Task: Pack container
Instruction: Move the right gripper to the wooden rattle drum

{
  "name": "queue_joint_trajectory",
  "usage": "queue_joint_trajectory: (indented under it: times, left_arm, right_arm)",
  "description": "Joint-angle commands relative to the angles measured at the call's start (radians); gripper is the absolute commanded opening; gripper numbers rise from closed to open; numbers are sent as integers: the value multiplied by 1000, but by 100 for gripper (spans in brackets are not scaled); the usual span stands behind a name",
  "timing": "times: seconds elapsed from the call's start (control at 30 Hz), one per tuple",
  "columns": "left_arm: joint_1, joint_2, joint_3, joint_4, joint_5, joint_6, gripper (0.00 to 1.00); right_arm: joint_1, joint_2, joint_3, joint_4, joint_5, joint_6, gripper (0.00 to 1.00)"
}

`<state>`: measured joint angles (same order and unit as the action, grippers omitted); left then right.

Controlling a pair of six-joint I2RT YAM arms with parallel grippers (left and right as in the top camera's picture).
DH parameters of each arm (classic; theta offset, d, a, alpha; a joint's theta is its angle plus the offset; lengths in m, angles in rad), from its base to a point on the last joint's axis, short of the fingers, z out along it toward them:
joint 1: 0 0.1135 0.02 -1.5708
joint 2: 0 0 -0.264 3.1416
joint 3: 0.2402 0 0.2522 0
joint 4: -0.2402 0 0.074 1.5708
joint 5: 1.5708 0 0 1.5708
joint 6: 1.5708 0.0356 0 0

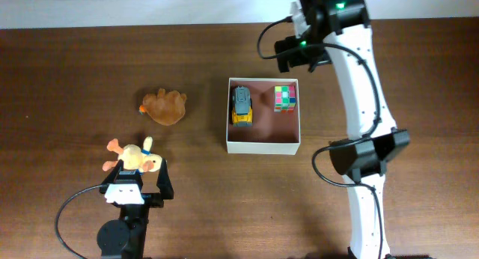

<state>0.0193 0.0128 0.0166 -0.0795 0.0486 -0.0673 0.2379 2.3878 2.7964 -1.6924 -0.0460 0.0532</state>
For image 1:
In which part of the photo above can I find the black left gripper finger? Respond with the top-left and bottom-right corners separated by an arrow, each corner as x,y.
156,159 -> 174,200
100,159 -> 123,194

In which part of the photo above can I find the colourful puzzle cube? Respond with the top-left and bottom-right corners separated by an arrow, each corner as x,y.
274,85 -> 297,112

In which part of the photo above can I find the white box pink interior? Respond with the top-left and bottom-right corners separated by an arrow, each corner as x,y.
225,78 -> 301,155

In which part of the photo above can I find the brown plush toy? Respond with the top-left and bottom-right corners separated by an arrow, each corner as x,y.
138,88 -> 187,126

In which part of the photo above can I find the yellow grey toy truck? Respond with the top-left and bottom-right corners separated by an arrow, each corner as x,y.
231,86 -> 253,127

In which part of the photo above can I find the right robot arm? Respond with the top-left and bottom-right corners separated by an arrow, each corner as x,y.
273,0 -> 410,258

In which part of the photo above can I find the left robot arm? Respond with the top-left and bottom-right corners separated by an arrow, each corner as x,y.
97,160 -> 174,259

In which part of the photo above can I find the yellow plush duck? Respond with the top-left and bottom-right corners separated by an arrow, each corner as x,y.
102,136 -> 164,173

